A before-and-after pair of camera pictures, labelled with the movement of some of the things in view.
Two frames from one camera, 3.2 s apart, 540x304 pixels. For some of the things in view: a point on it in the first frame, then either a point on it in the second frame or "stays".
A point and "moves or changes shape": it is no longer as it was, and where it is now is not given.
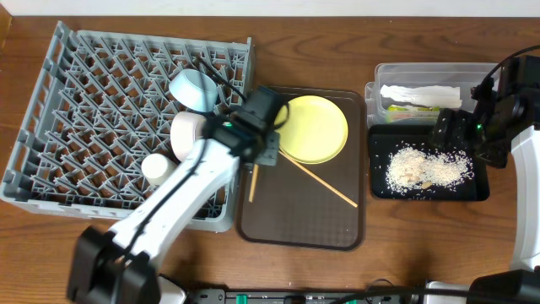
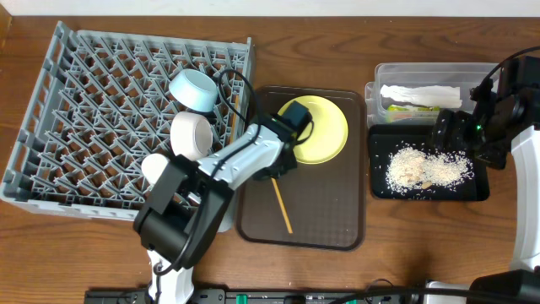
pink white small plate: (186, 127) stays
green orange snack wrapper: (412, 109) stays
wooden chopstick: (253, 182) moves or changes shape
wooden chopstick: (326, 184) to (283, 206)
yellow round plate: (316, 132) stays
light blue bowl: (194, 89) stays
